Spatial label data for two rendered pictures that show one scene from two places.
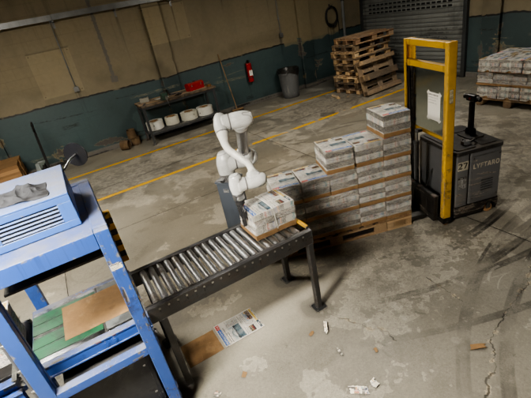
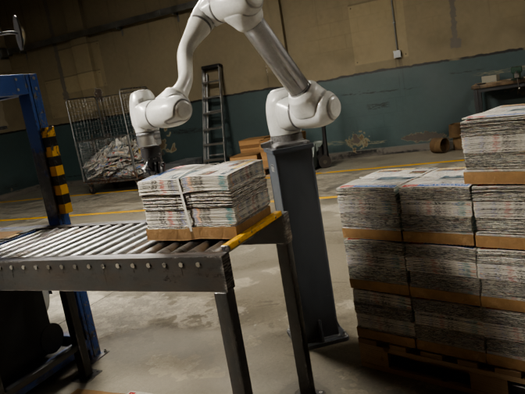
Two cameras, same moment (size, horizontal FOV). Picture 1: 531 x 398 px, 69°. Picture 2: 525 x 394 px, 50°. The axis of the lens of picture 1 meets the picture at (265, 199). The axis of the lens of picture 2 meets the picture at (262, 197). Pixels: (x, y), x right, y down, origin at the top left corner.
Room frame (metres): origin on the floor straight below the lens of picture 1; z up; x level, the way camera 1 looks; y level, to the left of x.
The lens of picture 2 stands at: (1.62, -1.71, 1.27)
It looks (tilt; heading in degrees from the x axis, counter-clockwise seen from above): 10 degrees down; 51
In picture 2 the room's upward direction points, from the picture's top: 9 degrees counter-clockwise
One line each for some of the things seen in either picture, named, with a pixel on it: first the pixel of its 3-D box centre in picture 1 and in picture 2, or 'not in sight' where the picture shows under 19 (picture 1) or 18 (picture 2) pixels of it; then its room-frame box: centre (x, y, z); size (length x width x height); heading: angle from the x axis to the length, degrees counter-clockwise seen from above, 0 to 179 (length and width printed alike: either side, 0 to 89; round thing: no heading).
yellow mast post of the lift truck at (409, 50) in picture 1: (410, 122); not in sight; (4.04, -1.75, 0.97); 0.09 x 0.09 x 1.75; 6
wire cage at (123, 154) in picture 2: not in sight; (116, 141); (6.02, 7.57, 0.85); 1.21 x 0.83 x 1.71; 115
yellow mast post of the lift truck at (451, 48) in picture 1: (446, 137); not in sight; (3.39, -1.83, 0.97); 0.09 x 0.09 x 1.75; 6
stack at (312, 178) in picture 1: (326, 204); (498, 278); (3.59, -0.64, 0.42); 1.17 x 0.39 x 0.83; 96
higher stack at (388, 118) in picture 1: (389, 167); not in sight; (3.67, -1.36, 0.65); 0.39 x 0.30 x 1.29; 6
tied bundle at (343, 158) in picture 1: (333, 155); (523, 142); (3.60, -0.77, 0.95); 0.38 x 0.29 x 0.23; 5
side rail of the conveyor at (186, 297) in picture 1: (237, 272); (69, 273); (2.29, 0.31, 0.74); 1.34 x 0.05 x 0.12; 115
